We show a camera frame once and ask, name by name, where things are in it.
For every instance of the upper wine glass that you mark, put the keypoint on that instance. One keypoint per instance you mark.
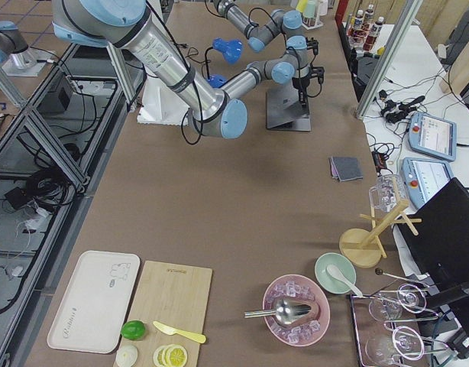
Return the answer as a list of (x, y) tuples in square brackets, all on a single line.
[(390, 305)]

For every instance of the blue teach pendant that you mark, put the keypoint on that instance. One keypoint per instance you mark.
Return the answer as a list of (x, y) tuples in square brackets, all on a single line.
[(433, 136), (423, 178)]

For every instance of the metal ice scoop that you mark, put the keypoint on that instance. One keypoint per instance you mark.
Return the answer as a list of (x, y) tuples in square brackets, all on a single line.
[(285, 311)]

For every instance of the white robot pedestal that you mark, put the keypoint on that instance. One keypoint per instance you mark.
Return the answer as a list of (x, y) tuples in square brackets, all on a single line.
[(160, 105)]

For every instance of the wooden mug tree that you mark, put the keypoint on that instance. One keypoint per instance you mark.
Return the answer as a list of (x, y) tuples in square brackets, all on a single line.
[(363, 248)]

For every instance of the wooden cutting board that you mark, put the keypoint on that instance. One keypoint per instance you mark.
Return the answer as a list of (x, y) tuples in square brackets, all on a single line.
[(176, 295)]

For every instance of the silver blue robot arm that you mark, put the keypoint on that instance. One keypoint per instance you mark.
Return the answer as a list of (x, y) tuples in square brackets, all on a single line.
[(81, 22), (216, 112)]

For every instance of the white plastic tray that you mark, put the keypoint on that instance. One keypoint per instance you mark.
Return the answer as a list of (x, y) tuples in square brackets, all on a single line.
[(95, 302)]

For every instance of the aluminium frame post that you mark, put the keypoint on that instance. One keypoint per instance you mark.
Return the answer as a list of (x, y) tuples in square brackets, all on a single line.
[(393, 44)]

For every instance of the upper blue teach pendant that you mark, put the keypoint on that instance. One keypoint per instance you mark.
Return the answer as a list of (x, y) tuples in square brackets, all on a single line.
[(433, 136)]

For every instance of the pink bowl with ice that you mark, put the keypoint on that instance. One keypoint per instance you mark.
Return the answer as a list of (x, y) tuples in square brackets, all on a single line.
[(303, 300)]

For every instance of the wine glass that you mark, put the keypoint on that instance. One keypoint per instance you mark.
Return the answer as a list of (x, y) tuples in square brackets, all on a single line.
[(390, 305), (396, 348)]

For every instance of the green lime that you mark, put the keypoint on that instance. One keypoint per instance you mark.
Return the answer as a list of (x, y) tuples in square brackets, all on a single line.
[(133, 330)]

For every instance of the grey laptop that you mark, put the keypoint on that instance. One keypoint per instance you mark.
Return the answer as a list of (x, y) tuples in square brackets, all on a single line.
[(284, 110)]

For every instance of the white onion half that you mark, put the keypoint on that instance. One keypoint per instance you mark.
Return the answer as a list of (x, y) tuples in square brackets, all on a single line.
[(126, 356)]

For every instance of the black wire glass rack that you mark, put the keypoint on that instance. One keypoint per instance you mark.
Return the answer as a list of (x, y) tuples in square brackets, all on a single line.
[(396, 327)]

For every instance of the white ceramic spoon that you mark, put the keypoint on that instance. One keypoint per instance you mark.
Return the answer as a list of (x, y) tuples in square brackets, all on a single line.
[(335, 272)]

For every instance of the lower blue teach pendant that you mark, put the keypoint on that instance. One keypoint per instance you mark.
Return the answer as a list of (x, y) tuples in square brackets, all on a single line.
[(423, 178)]

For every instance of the lemon slices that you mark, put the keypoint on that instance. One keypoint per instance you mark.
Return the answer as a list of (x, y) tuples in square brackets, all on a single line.
[(172, 355)]

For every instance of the black monitor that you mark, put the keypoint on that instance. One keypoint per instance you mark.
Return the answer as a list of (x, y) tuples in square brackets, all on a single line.
[(441, 249)]

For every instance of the bottles on side table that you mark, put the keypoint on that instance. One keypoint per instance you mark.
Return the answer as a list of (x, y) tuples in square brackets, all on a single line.
[(364, 29)]

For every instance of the grey cloth coaster stack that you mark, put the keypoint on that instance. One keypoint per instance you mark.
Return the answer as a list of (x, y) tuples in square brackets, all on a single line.
[(345, 168)]

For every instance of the clear glass mug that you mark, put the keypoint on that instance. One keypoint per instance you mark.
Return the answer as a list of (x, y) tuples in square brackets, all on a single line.
[(387, 192)]

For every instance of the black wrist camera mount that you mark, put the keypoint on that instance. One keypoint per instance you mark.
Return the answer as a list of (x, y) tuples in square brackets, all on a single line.
[(318, 73)]

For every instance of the lower wine glass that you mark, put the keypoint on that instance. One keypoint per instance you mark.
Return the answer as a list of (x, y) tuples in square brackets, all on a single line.
[(396, 348)]

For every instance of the cup rack with cups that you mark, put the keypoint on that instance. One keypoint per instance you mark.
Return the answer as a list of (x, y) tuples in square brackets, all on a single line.
[(311, 11)]

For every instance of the yellow plastic knife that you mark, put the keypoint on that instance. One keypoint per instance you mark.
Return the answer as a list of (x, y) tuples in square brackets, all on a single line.
[(171, 331)]

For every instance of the blue desk lamp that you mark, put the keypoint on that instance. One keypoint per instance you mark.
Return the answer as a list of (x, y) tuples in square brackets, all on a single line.
[(231, 51)]

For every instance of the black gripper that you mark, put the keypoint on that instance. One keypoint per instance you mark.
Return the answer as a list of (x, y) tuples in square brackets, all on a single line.
[(300, 82)]

